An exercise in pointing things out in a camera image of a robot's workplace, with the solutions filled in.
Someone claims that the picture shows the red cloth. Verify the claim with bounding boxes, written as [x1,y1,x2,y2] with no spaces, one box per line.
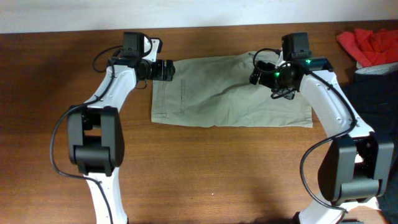
[336,28,397,67]

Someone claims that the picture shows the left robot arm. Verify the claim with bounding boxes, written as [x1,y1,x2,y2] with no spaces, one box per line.
[67,32,175,223]

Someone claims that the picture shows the khaki green shorts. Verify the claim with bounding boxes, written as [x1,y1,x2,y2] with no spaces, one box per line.
[151,51,313,128]

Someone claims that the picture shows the dark navy garment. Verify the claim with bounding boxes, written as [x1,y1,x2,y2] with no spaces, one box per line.
[342,72,397,223]

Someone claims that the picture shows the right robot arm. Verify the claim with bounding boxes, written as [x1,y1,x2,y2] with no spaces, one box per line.
[250,58,394,223]

